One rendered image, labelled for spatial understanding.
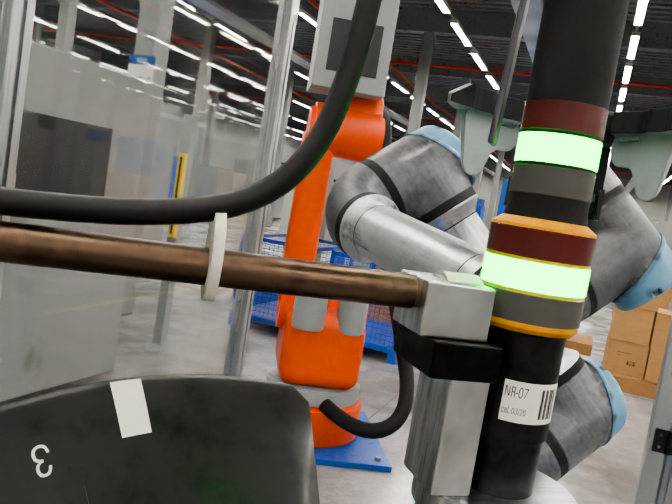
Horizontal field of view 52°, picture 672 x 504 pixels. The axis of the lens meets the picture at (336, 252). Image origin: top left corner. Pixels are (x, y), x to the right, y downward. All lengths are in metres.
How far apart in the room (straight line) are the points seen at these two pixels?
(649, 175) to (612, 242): 0.21
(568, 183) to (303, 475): 0.23
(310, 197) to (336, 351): 0.95
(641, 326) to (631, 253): 7.09
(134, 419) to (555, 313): 0.23
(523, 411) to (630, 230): 0.45
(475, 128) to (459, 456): 0.28
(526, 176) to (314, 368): 3.89
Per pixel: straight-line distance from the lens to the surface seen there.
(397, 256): 0.81
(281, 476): 0.41
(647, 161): 0.51
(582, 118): 0.29
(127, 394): 0.40
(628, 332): 7.80
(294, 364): 4.14
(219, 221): 0.25
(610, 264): 0.70
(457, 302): 0.27
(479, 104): 0.50
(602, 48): 0.30
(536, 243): 0.28
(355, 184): 0.96
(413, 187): 0.98
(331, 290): 0.26
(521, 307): 0.28
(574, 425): 1.03
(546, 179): 0.29
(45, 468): 0.38
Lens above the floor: 1.57
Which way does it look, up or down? 5 degrees down
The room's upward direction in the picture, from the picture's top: 9 degrees clockwise
